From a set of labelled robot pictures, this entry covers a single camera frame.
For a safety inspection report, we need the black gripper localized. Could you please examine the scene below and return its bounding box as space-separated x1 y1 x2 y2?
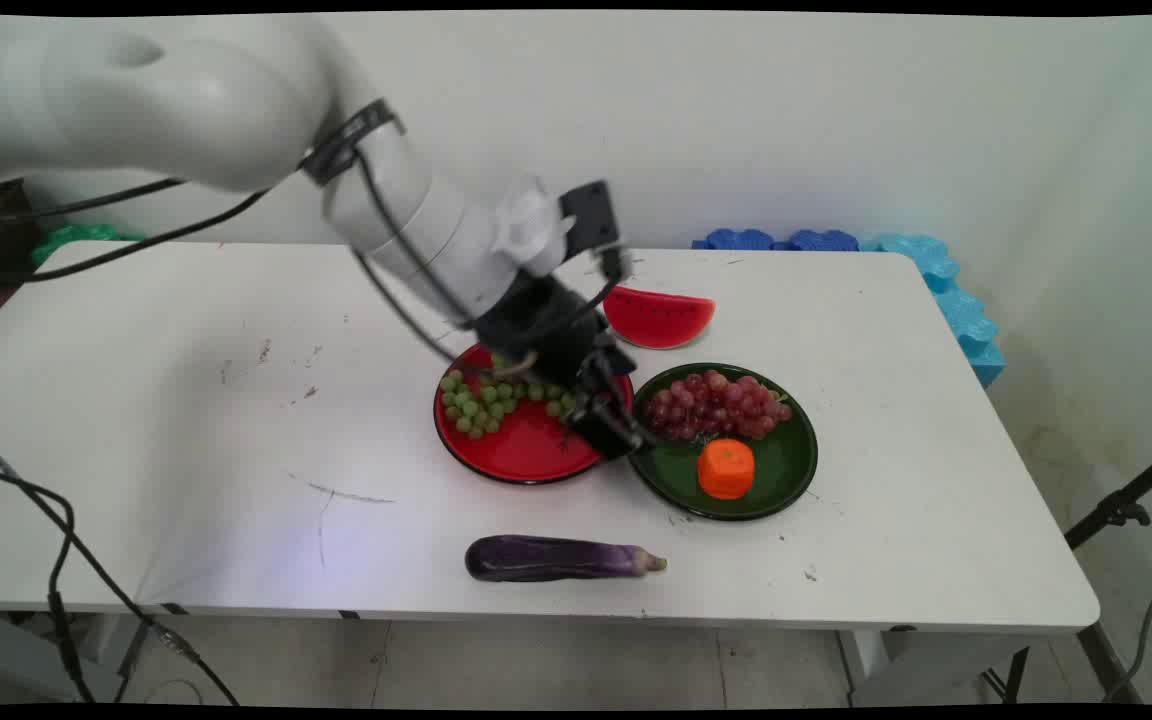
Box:
475 272 649 462

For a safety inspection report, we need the red round plate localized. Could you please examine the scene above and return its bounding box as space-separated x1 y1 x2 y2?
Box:
433 343 635 486

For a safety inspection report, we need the watermelon slice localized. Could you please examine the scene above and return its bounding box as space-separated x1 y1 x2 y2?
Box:
602 285 716 351

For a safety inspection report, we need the red grape bunch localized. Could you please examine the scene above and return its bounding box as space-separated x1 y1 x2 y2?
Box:
645 369 794 442

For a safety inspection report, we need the orange carrot chunk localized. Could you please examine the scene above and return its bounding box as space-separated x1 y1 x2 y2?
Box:
697 438 756 501

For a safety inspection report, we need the green grape bunch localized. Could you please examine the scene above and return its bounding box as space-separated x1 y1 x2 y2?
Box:
439 355 578 440

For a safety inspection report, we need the purple eggplant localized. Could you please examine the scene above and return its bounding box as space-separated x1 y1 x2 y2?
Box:
464 535 668 583

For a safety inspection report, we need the dark green round plate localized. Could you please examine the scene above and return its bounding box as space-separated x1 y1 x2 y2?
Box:
627 362 819 522

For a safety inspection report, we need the dark blue foam mat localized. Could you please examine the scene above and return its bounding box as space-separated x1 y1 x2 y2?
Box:
691 228 860 252

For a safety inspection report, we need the light blue foam mat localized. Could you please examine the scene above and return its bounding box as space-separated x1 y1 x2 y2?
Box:
858 233 1007 389

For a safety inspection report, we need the black tripod stand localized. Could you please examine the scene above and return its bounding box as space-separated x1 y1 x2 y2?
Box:
981 438 1152 705

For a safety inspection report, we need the green foam mat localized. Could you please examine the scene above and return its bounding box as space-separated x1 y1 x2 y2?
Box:
31 223 147 267

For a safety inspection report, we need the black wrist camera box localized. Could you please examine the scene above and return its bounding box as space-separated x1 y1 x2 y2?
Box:
558 180 629 283

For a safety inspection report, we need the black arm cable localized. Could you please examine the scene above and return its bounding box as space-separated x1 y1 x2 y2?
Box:
0 100 497 366

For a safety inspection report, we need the black table edge cable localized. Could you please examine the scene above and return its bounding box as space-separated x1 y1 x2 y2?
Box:
0 425 240 706

